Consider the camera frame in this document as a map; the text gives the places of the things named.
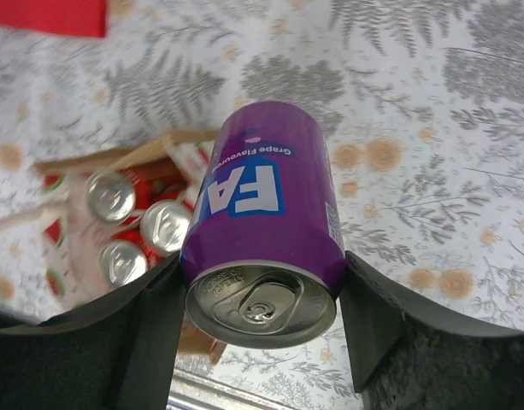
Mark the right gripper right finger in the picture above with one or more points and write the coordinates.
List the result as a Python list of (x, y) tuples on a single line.
[(409, 352)]

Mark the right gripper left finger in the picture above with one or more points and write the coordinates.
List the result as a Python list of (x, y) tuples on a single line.
[(116, 352)]

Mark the red cola can front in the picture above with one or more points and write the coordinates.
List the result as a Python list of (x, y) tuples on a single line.
[(123, 261)]

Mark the red cola can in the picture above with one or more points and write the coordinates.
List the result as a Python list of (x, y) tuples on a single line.
[(123, 261), (119, 198), (164, 225)]

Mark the watermelon canvas tote bag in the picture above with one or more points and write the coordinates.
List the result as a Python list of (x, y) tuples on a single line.
[(71, 238)]

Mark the purple soda can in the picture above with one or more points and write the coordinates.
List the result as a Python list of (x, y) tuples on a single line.
[(263, 257)]

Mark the floral patterned table mat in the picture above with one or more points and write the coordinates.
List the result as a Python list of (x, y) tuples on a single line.
[(421, 106)]

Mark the red folded cloth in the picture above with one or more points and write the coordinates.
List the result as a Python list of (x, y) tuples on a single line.
[(76, 18)]

